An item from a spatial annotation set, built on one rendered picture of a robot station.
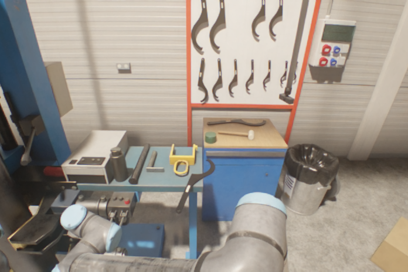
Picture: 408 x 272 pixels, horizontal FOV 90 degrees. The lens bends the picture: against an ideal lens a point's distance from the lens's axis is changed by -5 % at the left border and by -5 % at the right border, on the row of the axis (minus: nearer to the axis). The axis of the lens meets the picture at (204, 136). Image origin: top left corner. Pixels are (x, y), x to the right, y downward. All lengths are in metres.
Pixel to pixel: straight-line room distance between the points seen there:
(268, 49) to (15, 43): 2.35
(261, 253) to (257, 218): 0.07
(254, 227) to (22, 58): 1.35
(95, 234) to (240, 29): 2.44
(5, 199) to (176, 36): 2.19
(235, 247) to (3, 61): 1.42
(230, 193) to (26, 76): 1.78
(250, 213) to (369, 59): 3.19
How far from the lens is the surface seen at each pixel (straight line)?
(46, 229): 1.33
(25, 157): 1.18
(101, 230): 0.86
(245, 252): 0.42
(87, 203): 1.36
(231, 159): 1.91
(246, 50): 2.78
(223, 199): 2.22
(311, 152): 2.67
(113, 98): 3.10
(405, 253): 2.51
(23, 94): 1.54
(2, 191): 1.37
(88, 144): 1.49
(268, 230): 0.46
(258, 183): 2.14
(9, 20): 1.45
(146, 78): 2.89
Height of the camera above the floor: 1.89
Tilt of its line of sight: 29 degrees down
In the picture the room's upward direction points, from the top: 2 degrees clockwise
